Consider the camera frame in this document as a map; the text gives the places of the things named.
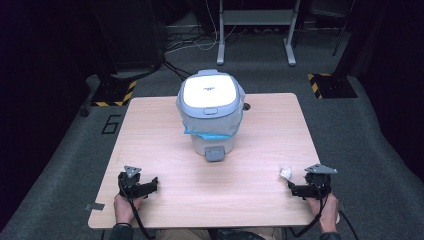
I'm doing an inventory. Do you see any white metal stand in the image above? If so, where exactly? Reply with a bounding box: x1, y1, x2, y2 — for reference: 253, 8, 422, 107
216, 0, 302, 67

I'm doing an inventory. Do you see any right hand-held gripper black cable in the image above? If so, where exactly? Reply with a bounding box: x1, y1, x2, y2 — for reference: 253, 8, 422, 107
287, 181, 360, 240

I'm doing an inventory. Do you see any grey tape strip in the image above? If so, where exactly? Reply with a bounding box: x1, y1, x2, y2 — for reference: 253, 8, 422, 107
83, 202, 106, 212

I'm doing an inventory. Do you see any person's left hand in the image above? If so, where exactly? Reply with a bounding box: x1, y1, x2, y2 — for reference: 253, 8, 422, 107
113, 193, 145, 228

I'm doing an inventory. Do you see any hand-held gripper black cable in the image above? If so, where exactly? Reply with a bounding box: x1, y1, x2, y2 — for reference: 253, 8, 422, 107
119, 181, 157, 240
287, 181, 360, 240

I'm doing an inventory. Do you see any black stand with striped base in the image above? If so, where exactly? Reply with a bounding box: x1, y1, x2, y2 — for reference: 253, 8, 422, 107
87, 0, 165, 108
306, 0, 369, 100

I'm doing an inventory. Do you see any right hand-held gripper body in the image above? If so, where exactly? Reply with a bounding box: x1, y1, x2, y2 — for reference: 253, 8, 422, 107
296, 163, 338, 201

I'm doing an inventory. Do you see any white paper ball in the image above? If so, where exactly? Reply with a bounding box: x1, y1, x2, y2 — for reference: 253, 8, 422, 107
279, 165, 294, 181

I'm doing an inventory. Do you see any white grey pedal trash bin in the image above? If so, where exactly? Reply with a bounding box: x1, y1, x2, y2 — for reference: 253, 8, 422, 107
175, 68, 247, 163

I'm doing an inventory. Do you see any bundle of floor cables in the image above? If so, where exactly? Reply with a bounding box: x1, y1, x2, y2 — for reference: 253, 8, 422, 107
163, 0, 241, 56

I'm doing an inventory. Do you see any translucent blue bin bag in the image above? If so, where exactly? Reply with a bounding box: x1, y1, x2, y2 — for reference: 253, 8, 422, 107
175, 94, 247, 141

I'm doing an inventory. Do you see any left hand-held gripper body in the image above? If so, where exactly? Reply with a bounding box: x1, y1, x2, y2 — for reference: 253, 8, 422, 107
117, 165, 154, 200

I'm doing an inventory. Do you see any person's right hand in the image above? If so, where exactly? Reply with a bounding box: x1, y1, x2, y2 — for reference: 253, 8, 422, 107
306, 192, 340, 234

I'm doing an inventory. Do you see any left hand-held gripper black cable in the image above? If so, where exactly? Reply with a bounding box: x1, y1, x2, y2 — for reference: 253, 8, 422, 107
119, 181, 157, 240

